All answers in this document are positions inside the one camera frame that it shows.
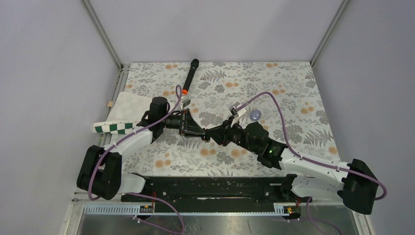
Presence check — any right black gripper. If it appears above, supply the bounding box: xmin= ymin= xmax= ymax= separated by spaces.
xmin=207 ymin=115 xmax=260 ymax=154

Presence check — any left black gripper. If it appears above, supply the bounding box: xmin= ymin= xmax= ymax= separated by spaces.
xmin=161 ymin=109 xmax=206 ymax=138

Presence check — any purple earbud charging case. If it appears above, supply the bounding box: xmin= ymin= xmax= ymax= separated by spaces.
xmin=250 ymin=110 xmax=261 ymax=122

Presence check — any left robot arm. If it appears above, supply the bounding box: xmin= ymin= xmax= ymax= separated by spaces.
xmin=76 ymin=96 xmax=206 ymax=201

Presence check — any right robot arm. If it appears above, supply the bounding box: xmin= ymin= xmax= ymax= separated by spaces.
xmin=206 ymin=120 xmax=379 ymax=215

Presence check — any black microphone orange tip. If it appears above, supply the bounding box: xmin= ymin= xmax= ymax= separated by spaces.
xmin=182 ymin=59 xmax=199 ymax=95

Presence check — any green white checkered mat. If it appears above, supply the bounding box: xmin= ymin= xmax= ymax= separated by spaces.
xmin=93 ymin=92 xmax=156 ymax=135

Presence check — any floral tablecloth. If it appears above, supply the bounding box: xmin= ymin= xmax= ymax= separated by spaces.
xmin=123 ymin=62 xmax=340 ymax=176

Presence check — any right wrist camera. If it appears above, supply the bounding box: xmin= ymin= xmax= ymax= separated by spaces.
xmin=229 ymin=102 xmax=246 ymax=126

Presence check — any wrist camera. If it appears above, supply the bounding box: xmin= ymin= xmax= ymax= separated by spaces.
xmin=229 ymin=102 xmax=246 ymax=126
xmin=180 ymin=96 xmax=191 ymax=110

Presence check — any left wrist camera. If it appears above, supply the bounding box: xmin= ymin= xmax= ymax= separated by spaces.
xmin=180 ymin=96 xmax=191 ymax=110

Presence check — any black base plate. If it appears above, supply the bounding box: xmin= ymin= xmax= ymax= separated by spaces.
xmin=121 ymin=176 xmax=308 ymax=213

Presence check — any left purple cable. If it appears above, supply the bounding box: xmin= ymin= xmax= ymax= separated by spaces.
xmin=88 ymin=85 xmax=183 ymax=201

